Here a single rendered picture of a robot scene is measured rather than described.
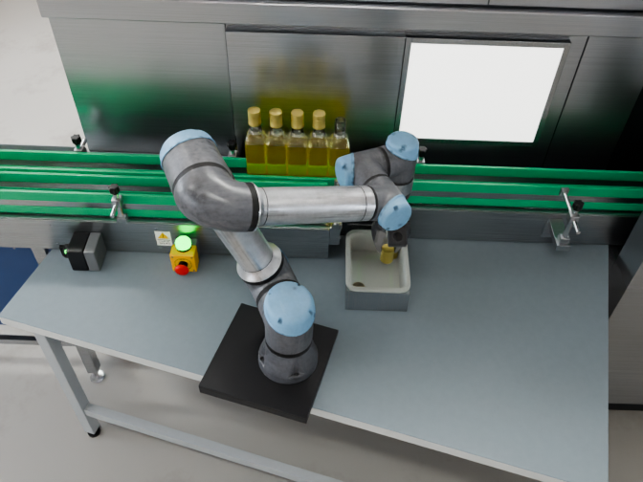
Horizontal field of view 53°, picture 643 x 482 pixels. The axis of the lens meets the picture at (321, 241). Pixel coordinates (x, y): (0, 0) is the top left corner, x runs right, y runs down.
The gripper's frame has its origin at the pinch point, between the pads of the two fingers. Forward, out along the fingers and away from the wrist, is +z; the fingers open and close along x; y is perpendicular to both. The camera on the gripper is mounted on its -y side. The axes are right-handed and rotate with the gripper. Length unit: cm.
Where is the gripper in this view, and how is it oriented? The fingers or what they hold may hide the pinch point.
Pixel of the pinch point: (388, 251)
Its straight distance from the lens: 170.7
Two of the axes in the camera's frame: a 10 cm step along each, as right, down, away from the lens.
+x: -10.0, -0.4, 0.0
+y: 0.3, -7.3, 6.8
